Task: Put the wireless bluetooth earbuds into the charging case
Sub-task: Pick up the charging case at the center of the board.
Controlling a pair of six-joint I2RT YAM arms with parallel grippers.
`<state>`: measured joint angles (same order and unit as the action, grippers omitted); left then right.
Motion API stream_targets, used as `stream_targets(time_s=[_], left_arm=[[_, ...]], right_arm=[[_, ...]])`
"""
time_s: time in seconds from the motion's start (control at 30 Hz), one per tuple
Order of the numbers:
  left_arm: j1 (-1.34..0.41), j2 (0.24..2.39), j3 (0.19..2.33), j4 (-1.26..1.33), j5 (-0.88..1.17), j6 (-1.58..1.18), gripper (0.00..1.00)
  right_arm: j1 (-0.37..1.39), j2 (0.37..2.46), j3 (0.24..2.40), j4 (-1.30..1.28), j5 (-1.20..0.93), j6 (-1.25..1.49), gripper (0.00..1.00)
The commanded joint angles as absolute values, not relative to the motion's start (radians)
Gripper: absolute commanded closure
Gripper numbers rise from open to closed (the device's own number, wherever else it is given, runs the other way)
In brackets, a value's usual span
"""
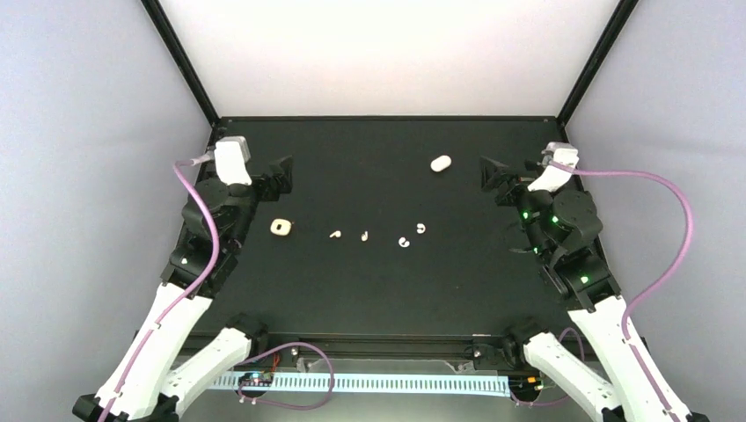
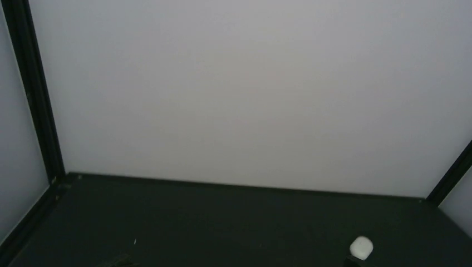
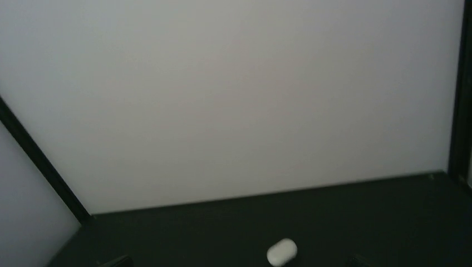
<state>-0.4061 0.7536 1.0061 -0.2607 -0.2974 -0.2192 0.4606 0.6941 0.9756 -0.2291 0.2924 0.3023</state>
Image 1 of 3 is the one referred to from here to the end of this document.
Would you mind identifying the oval white charging case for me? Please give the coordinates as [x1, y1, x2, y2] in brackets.
[429, 155, 452, 173]

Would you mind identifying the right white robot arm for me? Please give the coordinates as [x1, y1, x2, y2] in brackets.
[479, 156, 708, 421]

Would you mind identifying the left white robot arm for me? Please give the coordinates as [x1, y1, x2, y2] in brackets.
[72, 156, 294, 421]

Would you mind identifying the square white earbud case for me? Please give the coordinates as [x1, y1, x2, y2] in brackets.
[270, 218, 293, 236]

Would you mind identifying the left small circuit board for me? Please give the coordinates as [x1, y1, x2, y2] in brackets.
[238, 371, 274, 389]

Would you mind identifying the small circuit board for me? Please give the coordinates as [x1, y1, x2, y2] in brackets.
[508, 376, 545, 392]
[238, 371, 274, 389]

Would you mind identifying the right small circuit board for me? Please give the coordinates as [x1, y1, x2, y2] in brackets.
[508, 376, 545, 392]

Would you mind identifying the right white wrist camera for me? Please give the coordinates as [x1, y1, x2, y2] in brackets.
[528, 142, 579, 193]

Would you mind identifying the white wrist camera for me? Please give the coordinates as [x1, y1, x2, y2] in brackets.
[214, 135, 252, 186]
[528, 142, 579, 193]

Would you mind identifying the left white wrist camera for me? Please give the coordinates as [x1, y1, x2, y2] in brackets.
[214, 135, 252, 186]

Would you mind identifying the black aluminium front rail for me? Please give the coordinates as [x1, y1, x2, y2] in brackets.
[260, 331, 503, 360]

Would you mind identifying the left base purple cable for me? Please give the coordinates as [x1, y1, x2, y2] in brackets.
[235, 341, 337, 411]

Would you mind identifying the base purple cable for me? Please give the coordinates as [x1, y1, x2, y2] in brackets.
[508, 327, 586, 408]
[235, 341, 337, 411]

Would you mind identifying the white slotted cable duct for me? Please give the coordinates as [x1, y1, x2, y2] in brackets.
[210, 371, 511, 397]

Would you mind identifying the left black frame post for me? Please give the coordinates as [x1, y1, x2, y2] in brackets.
[141, 0, 220, 127]

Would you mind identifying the black frame post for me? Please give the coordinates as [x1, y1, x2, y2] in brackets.
[556, 0, 639, 128]
[141, 0, 220, 127]

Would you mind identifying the right black frame post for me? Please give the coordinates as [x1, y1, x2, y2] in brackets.
[556, 0, 639, 128]

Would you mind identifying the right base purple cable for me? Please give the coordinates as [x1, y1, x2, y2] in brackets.
[508, 327, 586, 408]

